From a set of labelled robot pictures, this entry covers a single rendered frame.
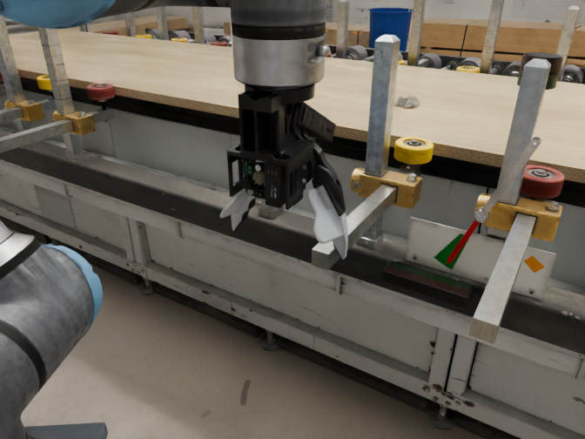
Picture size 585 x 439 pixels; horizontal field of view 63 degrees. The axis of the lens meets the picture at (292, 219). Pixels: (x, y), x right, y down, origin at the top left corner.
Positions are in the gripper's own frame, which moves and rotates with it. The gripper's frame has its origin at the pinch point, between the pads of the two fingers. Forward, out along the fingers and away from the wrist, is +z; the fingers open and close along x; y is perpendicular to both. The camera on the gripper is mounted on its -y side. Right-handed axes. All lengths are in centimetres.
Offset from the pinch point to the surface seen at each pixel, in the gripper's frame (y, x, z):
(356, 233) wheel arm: -21.5, 1.7, 9.5
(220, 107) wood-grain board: -62, -52, 5
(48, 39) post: -50, -100, -11
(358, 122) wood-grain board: -63, -13, 4
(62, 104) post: -50, -100, 7
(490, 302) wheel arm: -9.7, 24.0, 7.7
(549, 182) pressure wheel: -43, 29, 3
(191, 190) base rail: -47, -54, 24
